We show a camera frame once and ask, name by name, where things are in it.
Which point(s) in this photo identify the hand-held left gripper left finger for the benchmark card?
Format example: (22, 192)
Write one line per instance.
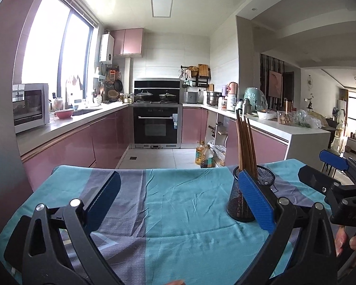
(103, 204)

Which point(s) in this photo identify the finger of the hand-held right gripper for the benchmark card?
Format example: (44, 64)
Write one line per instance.
(314, 178)
(333, 158)

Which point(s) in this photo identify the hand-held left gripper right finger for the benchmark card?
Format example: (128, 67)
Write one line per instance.
(255, 202)

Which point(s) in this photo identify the black mesh utensil holder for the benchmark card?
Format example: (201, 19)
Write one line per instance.
(240, 204)

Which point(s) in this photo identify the bunch of wooden chopsticks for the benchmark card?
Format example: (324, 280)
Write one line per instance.
(246, 148)

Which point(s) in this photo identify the plastic bag of greens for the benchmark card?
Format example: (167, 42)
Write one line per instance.
(307, 120)

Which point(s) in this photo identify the pink base cabinets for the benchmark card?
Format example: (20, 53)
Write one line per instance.
(267, 147)
(101, 139)

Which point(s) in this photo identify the white plastic bag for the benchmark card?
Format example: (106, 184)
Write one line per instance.
(219, 154)

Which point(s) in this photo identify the clear food jar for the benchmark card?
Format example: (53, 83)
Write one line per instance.
(285, 118)

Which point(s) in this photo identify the yellow cooking oil bottle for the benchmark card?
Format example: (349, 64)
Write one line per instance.
(207, 157)
(199, 154)

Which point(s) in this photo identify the copper tumbler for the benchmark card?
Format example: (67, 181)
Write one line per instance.
(289, 106)

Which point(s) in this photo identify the teal and grey tablecloth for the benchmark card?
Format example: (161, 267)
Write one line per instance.
(181, 213)

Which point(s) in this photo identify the white bowl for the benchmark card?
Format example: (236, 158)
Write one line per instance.
(267, 115)

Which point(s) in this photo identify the black built-in oven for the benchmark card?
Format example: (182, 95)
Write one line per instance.
(155, 127)

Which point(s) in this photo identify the green covered appliance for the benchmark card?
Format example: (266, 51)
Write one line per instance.
(255, 99)

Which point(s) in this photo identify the pink bowl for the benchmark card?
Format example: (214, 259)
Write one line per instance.
(64, 113)

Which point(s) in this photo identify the woven basket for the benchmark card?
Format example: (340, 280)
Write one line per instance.
(113, 95)

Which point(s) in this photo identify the steel steamer pot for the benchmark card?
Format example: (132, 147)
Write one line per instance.
(213, 99)

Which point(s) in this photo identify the pink electric kettle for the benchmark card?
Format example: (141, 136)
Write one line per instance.
(233, 89)

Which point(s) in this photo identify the black lidded cooking pot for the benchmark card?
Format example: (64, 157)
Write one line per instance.
(144, 96)
(167, 97)

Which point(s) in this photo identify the hanging black frying pan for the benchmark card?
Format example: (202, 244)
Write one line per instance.
(118, 85)

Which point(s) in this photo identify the white microwave oven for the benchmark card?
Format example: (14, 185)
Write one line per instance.
(29, 107)

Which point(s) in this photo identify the grey refrigerator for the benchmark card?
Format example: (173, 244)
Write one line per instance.
(0, 124)

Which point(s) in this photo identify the wooden cutting board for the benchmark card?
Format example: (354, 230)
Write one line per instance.
(204, 70)

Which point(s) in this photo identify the white water heater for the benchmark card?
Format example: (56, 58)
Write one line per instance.
(106, 47)

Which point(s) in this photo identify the kitchen window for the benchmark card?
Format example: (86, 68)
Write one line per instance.
(44, 44)

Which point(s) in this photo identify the ceiling light panel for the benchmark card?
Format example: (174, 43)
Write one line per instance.
(162, 7)

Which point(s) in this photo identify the wall clock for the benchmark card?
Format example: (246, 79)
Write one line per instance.
(310, 82)

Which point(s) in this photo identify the pink wall painting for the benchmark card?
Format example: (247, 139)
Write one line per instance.
(275, 83)

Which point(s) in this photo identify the black wall rack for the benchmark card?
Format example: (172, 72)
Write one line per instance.
(198, 81)

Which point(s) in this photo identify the pink wall cabinet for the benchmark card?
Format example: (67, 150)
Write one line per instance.
(130, 41)

